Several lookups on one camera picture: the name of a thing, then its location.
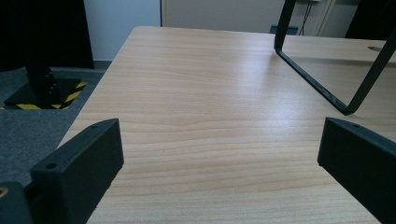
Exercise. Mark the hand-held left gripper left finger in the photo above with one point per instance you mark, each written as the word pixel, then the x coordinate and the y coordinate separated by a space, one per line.
pixel 77 165

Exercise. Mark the dark blue box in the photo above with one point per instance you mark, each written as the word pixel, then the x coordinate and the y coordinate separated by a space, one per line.
pixel 291 30

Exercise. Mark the black stand base with post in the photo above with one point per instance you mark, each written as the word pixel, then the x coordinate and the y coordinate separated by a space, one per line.
pixel 43 90

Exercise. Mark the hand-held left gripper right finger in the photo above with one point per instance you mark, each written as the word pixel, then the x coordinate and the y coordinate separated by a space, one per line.
pixel 361 161

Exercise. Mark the yellow black hazard tape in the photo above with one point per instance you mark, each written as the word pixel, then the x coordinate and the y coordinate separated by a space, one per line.
pixel 67 99

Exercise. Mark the black metal stand frame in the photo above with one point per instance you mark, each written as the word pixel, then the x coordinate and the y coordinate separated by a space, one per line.
pixel 314 81

